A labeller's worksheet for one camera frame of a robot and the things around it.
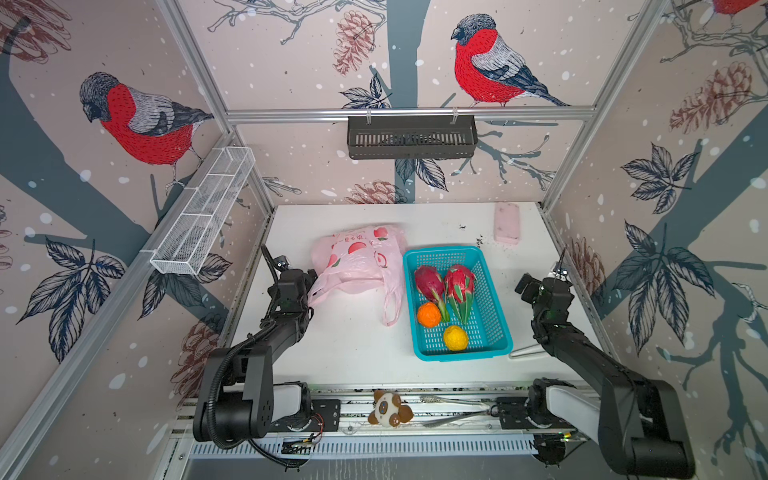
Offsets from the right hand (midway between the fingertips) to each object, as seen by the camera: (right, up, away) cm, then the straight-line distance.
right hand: (542, 282), depth 87 cm
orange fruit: (-34, -9, -3) cm, 35 cm away
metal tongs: (-20, -30, -14) cm, 38 cm away
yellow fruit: (-27, -15, -6) cm, 31 cm away
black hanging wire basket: (-38, +49, +17) cm, 64 cm away
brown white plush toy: (-46, -29, -14) cm, 56 cm away
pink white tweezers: (-6, -19, -3) cm, 21 cm away
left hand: (-75, +2, +3) cm, 75 cm away
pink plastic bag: (-54, +7, -1) cm, 54 cm away
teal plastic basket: (-17, -13, -1) cm, 22 cm away
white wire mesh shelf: (-95, +12, -15) cm, 97 cm away
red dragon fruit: (-33, -1, +3) cm, 33 cm away
